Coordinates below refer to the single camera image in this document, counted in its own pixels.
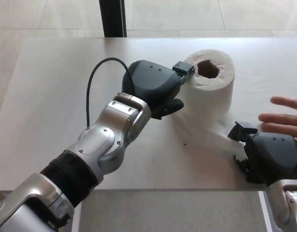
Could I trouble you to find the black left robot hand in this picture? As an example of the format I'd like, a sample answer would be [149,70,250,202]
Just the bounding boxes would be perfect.
[121,59,196,120]

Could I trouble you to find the person's bare hand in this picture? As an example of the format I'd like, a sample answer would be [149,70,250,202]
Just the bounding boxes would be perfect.
[258,96,297,145]

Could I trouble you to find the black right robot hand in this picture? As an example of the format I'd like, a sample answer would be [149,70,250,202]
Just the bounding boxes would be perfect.
[227,121,297,187]

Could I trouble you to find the white toilet paper roll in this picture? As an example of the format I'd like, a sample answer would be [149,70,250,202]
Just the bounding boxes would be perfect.
[174,48,247,155]

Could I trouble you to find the white table frame bar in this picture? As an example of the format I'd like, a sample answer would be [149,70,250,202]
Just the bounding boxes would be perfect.
[70,200,81,232]
[258,190,272,232]

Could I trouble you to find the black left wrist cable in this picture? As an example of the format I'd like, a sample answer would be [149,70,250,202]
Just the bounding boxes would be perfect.
[86,57,137,128]

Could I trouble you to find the black door frame post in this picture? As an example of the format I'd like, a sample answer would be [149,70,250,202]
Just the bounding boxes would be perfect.
[99,0,128,38]

